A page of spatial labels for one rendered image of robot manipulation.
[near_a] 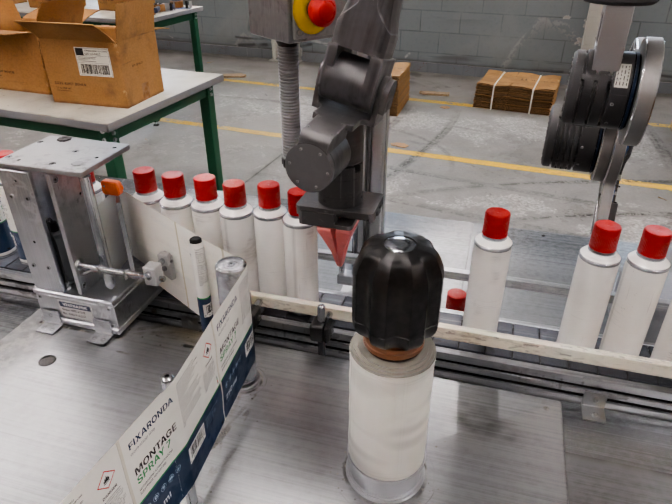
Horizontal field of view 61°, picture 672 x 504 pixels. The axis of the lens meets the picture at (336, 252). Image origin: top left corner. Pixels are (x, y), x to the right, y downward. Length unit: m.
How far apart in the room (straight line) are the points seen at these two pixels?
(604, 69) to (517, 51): 4.96
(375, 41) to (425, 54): 5.65
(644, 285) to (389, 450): 0.41
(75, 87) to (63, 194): 1.68
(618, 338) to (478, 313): 0.19
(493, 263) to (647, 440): 0.31
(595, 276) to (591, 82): 0.48
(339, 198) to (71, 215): 0.38
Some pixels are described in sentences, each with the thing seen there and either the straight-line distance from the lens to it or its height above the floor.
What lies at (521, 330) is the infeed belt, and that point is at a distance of 0.92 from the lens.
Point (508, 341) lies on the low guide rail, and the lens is 0.84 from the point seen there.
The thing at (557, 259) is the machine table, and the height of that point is 0.83.
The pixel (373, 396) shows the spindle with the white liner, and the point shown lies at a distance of 0.56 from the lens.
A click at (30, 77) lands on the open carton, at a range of 2.77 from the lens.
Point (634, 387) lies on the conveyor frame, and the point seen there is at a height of 0.88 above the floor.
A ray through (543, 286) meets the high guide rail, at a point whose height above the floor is 0.96.
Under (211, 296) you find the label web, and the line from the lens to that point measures 0.80.
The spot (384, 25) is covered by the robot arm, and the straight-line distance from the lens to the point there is 0.65.
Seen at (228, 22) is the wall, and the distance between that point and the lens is 7.13.
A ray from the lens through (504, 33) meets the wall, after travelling 6.13.
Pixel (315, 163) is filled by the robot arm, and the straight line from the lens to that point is 0.62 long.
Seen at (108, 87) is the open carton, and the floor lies 0.86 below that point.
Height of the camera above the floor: 1.43
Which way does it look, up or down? 31 degrees down
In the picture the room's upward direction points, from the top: straight up
